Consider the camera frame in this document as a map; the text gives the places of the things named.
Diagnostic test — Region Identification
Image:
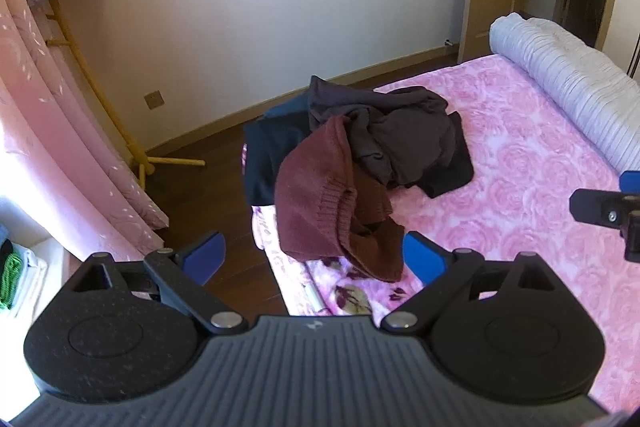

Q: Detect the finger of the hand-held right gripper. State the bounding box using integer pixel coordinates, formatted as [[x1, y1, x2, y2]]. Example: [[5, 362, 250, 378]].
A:
[[569, 171, 640, 264]]

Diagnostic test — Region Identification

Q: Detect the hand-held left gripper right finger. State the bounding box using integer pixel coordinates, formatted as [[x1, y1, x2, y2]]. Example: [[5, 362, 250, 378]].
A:
[[380, 231, 558, 335]]

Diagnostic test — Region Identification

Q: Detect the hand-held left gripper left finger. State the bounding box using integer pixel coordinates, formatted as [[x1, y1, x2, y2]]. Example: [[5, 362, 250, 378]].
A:
[[70, 231, 249, 335]]

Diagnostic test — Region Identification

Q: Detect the dark brown garment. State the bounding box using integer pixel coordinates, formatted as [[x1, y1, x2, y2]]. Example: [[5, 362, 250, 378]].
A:
[[306, 76, 463, 188]]

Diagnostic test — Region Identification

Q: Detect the pink rose blanket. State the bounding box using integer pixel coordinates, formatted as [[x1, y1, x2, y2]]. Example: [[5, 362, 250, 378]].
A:
[[250, 54, 640, 413]]

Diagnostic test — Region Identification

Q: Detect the navy garment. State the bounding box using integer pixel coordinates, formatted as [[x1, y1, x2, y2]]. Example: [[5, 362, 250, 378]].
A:
[[242, 92, 321, 208]]

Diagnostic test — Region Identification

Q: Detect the maroon knit sweater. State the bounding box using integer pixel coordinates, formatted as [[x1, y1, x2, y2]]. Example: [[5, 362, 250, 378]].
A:
[[274, 116, 406, 284]]

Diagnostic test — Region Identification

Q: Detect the rolled white quilt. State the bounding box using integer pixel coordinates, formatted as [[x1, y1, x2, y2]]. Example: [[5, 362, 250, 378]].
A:
[[489, 13, 640, 175]]

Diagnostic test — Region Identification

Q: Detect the wooden coat rack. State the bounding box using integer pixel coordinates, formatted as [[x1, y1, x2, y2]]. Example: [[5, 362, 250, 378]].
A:
[[45, 0, 207, 188]]

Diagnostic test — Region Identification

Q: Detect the green cloth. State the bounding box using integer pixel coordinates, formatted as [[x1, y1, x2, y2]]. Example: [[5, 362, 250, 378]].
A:
[[0, 253, 25, 310]]

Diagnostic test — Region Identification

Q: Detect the pink curtain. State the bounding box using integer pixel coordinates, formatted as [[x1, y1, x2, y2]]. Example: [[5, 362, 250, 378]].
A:
[[0, 0, 170, 268]]

